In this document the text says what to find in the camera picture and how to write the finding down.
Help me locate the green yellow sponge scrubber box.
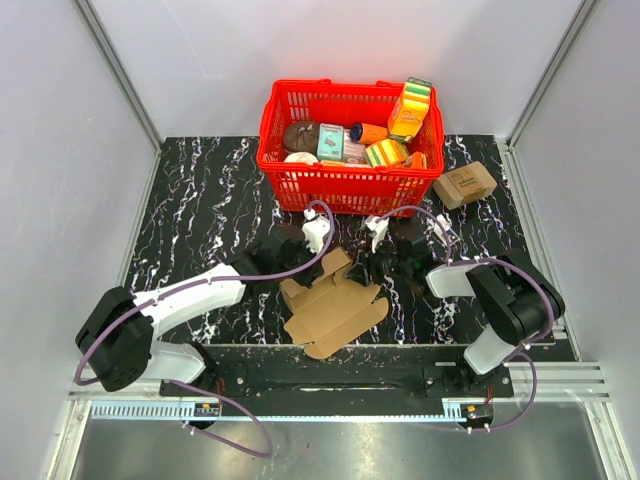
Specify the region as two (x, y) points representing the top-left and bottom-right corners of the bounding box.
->
(387, 77), (432, 143)

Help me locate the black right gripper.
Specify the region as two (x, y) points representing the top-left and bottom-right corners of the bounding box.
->
(343, 236), (412, 288)

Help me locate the yellow Kamenoko sponge pack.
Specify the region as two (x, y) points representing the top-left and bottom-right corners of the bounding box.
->
(319, 160), (370, 168)

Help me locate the scouring pads pack kraft sleeve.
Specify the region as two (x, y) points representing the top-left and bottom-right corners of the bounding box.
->
(433, 161), (497, 210)

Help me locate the brown round knitted scrubber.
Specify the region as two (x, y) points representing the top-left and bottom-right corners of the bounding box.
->
(283, 121), (319, 154)

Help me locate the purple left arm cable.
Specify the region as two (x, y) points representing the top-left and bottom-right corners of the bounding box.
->
(74, 200), (335, 457)

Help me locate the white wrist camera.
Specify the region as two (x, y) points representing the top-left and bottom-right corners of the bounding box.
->
(301, 209), (331, 254)
(364, 215), (389, 253)

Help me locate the aluminium frame rail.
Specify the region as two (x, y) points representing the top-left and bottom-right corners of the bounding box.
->
(71, 0), (164, 152)

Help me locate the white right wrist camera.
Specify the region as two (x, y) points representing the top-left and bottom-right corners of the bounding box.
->
(364, 215), (389, 253)

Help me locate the light blue Kamenoko sponge box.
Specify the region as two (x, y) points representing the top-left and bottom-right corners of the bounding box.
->
(316, 123), (344, 161)

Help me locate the white round sponge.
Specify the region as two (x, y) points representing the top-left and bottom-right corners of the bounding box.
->
(284, 152), (319, 165)

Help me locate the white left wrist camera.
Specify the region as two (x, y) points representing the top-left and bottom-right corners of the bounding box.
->
(301, 209), (331, 254)

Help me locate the yellow green sponge pack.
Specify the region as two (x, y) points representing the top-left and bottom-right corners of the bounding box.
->
(364, 138), (410, 167)

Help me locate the brown cardboard box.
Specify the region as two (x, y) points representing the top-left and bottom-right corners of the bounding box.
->
(280, 247), (389, 360)

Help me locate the red plastic shopping basket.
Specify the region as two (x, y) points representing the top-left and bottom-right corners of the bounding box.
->
(256, 79), (445, 215)

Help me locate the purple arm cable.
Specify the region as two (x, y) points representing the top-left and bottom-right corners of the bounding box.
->
(372, 204), (556, 432)
(74, 200), (335, 457)

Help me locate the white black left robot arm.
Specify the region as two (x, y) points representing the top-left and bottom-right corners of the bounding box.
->
(75, 217), (334, 396)

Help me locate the orange cylindrical bottle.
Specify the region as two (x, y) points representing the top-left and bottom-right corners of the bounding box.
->
(349, 122), (388, 145)

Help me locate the orange sponge package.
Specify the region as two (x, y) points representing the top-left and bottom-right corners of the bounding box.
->
(399, 151), (428, 170)

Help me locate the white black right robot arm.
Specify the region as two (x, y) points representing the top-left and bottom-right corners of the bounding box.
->
(345, 225), (566, 396)

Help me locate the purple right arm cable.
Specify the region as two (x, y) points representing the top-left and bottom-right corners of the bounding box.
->
(372, 204), (556, 432)

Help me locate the white card with stamp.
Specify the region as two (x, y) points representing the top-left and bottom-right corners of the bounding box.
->
(434, 214), (460, 246)

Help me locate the pink white small box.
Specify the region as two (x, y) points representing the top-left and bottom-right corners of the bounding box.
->
(342, 130), (367, 164)

